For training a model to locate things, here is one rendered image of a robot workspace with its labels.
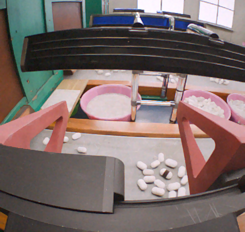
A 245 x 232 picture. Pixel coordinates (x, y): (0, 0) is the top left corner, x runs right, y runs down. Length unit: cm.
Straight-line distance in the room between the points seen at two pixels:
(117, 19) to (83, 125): 54
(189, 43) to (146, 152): 36
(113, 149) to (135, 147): 7
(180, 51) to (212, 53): 7
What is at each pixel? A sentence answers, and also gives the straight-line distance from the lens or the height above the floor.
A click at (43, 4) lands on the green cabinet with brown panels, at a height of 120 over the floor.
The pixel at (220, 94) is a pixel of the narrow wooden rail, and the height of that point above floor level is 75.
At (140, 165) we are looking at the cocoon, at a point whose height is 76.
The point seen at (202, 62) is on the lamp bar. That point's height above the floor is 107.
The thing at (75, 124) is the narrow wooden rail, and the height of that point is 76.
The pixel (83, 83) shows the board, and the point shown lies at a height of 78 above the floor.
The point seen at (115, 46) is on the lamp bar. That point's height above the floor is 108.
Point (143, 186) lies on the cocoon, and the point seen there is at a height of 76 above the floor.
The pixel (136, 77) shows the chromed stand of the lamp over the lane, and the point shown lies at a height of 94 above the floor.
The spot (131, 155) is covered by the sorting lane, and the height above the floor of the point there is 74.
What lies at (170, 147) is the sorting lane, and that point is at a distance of 55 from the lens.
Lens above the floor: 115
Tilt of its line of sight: 37 degrees down
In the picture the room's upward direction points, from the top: straight up
